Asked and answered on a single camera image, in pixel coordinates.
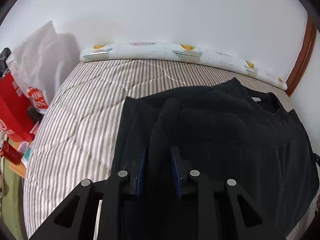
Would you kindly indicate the grey striped quilted mattress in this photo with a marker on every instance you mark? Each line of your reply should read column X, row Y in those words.
column 77, row 136

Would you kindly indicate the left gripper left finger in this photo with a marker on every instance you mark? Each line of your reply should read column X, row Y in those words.
column 98, row 210

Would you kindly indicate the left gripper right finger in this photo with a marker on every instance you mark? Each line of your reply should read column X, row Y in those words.
column 212, row 209

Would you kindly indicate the black long-sleeve sweatshirt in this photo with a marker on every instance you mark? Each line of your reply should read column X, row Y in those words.
column 226, row 131

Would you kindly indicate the wooden bedside table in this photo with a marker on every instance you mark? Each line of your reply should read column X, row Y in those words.
column 19, row 169

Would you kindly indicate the white Miniso plastic bag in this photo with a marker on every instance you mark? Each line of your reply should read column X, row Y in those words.
column 41, row 64

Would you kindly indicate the red soda can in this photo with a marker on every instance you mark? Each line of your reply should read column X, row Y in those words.
column 10, row 153

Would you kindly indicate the red paper shopping bag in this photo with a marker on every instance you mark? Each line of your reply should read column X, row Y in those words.
column 16, row 122

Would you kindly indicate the grey plaid cloth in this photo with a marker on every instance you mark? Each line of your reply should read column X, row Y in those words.
column 3, row 65

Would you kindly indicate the white patterned rolled mat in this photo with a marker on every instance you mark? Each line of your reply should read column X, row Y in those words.
column 180, row 53

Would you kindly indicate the green bed sheet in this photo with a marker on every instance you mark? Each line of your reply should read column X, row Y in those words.
column 12, row 203

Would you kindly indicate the brown wooden door frame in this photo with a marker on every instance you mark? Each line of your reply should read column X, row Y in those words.
column 303, row 57

